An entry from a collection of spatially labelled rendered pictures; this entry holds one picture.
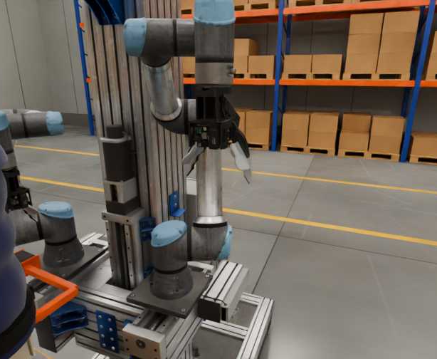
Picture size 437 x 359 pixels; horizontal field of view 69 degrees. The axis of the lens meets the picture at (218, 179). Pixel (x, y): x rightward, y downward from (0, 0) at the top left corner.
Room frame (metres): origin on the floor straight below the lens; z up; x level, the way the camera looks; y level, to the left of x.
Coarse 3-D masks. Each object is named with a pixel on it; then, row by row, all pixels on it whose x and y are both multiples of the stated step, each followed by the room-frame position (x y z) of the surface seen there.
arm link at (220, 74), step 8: (200, 64) 0.63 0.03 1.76; (208, 64) 0.62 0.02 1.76; (216, 64) 0.62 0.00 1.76; (224, 64) 0.63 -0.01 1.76; (232, 64) 0.64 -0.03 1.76; (200, 72) 0.63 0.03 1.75; (208, 72) 0.62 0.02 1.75; (216, 72) 0.62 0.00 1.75; (224, 72) 0.63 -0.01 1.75; (232, 72) 0.64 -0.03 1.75; (200, 80) 0.63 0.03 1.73; (208, 80) 0.62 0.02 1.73; (216, 80) 0.62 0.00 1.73; (224, 80) 0.63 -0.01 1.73; (232, 80) 0.64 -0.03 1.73
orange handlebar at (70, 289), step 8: (32, 272) 0.81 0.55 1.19; (40, 272) 0.80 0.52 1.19; (48, 280) 0.77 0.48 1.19; (56, 280) 0.77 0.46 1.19; (64, 280) 0.77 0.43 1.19; (64, 288) 0.74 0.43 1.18; (72, 288) 0.73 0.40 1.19; (64, 296) 0.70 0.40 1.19; (72, 296) 0.71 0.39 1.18; (48, 304) 0.67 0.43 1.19; (56, 304) 0.67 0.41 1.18; (40, 312) 0.64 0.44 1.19; (48, 312) 0.65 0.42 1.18; (40, 320) 0.63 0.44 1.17
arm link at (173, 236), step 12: (156, 228) 0.95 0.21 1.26; (168, 228) 0.94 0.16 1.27; (180, 228) 0.93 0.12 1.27; (156, 240) 0.90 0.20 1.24; (168, 240) 0.89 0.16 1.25; (180, 240) 0.91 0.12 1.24; (156, 252) 0.90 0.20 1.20; (168, 252) 0.89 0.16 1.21; (180, 252) 0.89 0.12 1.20; (156, 264) 0.91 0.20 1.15; (168, 264) 0.89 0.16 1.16; (180, 264) 0.91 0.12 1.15
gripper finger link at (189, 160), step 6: (192, 150) 0.66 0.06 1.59; (198, 150) 0.68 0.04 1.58; (204, 150) 0.69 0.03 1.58; (186, 156) 0.65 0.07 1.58; (192, 156) 0.68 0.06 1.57; (198, 156) 0.69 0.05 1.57; (186, 162) 0.68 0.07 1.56; (192, 162) 0.69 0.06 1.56; (186, 168) 0.69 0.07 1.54; (192, 168) 0.70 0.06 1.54; (186, 174) 0.69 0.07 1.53
